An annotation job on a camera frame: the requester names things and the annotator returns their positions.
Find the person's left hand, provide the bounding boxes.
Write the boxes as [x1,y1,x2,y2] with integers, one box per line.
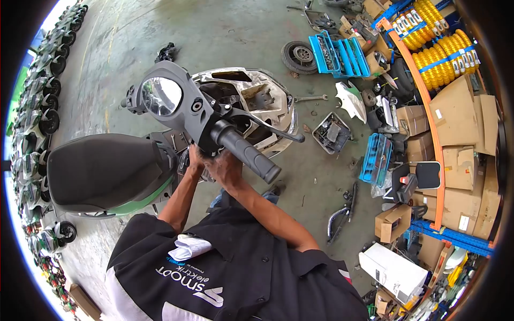
[187,144,206,175]

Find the blue and orange storage rack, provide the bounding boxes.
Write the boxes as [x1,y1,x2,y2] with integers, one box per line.
[371,0,507,258]

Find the open blue metal toolbox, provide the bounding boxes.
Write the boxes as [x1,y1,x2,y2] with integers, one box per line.
[308,30,371,79]

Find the narrow blue tool tray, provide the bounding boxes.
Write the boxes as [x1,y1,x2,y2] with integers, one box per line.
[358,133,393,188]

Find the small brown cardboard box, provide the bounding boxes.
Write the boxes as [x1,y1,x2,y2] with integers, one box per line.
[375,204,413,244]

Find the long white carton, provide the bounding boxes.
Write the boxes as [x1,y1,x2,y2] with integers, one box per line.
[358,242,429,304]

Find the black part on floor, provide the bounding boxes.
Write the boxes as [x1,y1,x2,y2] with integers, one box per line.
[154,42,176,64]

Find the black square panel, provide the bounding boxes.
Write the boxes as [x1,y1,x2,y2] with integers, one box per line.
[415,161,442,190]

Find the person's body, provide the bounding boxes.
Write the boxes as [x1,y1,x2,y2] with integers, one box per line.
[105,192,370,321]

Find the person's legs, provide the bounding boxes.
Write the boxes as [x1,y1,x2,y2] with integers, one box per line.
[209,181,286,209]

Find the small black scooter wheel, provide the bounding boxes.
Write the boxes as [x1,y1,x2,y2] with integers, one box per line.
[281,40,319,75]

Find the folded white papers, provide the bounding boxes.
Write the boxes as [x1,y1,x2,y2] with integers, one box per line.
[167,234,213,262]

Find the black grab rail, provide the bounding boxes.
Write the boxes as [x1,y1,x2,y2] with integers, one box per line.
[326,182,359,245]

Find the white scooter fairing panel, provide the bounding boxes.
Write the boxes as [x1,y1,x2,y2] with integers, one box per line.
[335,81,368,124]

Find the flat brown cardboard piece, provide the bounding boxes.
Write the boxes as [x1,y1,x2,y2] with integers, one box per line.
[64,281,103,321]

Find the row of parked scooters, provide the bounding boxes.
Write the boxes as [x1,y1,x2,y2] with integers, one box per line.
[8,2,89,314]

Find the person's right hand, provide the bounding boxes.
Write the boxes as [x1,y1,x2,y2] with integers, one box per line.
[204,150,244,189]

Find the green and black electric scooter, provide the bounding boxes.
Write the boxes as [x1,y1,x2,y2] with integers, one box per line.
[47,60,306,220]

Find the black tray of parts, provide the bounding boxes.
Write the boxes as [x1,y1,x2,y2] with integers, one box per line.
[312,112,353,155]

